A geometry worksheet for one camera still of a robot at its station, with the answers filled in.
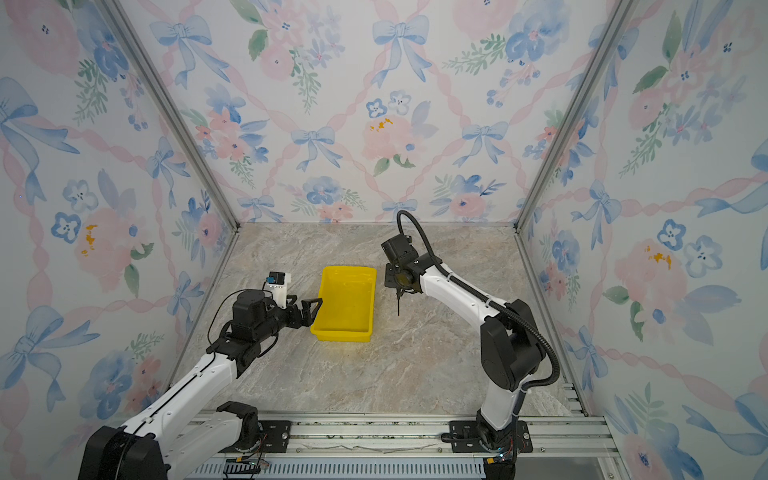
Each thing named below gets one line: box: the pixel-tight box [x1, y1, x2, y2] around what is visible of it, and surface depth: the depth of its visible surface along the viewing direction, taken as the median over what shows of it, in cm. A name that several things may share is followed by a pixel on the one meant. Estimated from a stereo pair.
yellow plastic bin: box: [310, 266, 377, 343], surface depth 97 cm
